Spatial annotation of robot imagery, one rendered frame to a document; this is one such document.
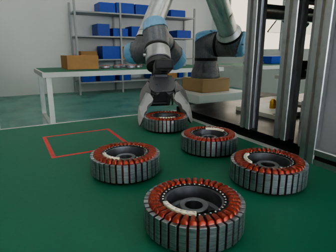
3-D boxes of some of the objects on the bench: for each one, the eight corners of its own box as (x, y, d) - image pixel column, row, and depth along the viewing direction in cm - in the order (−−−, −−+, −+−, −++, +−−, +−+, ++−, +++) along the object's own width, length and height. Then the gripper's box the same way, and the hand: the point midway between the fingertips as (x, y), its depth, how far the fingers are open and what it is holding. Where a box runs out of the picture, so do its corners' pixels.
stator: (226, 163, 52) (227, 143, 51) (171, 152, 57) (171, 134, 56) (243, 145, 61) (244, 128, 60) (194, 138, 67) (195, 122, 66)
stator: (143, 123, 80) (142, 110, 79) (183, 122, 81) (183, 109, 80) (145, 134, 69) (144, 119, 68) (191, 133, 71) (191, 118, 70)
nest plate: (235, 110, 89) (235, 106, 88) (270, 105, 96) (271, 102, 95) (274, 119, 76) (274, 115, 76) (311, 114, 83) (312, 109, 83)
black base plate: (176, 112, 96) (176, 105, 95) (304, 98, 126) (305, 92, 125) (299, 156, 56) (301, 144, 55) (444, 119, 86) (446, 112, 85)
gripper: (186, 72, 90) (196, 132, 82) (127, 73, 88) (130, 136, 80) (191, 54, 82) (202, 119, 74) (126, 56, 80) (129, 123, 72)
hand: (166, 122), depth 75 cm, fingers closed on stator, 13 cm apart
